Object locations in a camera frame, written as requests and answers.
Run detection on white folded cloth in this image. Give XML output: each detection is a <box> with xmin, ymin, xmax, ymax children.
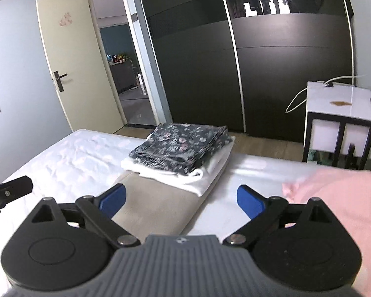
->
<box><xmin>124</xmin><ymin>134</ymin><xmax>237</xmax><ymax>197</ymax></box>

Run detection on white charging cable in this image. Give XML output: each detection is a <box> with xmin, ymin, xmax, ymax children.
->
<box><xmin>285</xmin><ymin>74</ymin><xmax>367</xmax><ymax>115</ymax></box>

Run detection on white bedside table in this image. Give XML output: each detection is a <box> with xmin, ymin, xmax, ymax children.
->
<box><xmin>302</xmin><ymin>82</ymin><xmax>371</xmax><ymax>170</ymax></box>

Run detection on polka dot bed sheet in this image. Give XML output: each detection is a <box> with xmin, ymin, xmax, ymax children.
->
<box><xmin>0</xmin><ymin>129</ymin><xmax>319</xmax><ymax>296</ymax></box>

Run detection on dark floral jeans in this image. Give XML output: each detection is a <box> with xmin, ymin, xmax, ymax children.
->
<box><xmin>129</xmin><ymin>124</ymin><xmax>232</xmax><ymax>175</ymax></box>

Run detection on pink blanket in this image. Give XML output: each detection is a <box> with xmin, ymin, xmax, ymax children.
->
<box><xmin>282</xmin><ymin>168</ymin><xmax>371</xmax><ymax>296</ymax></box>

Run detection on black sliding wardrobe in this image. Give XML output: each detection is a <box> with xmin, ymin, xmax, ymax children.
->
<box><xmin>141</xmin><ymin>0</ymin><xmax>352</xmax><ymax>142</ymax></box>

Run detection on black door handle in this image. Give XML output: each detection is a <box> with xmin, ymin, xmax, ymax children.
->
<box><xmin>53</xmin><ymin>71</ymin><xmax>68</xmax><ymax>93</ymax></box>

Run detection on beige folded garment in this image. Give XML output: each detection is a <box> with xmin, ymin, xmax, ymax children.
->
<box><xmin>112</xmin><ymin>171</ymin><xmax>217</xmax><ymax>242</ymax></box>

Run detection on cream door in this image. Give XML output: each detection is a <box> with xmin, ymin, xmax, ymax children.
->
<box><xmin>36</xmin><ymin>0</ymin><xmax>124</xmax><ymax>133</ymax></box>

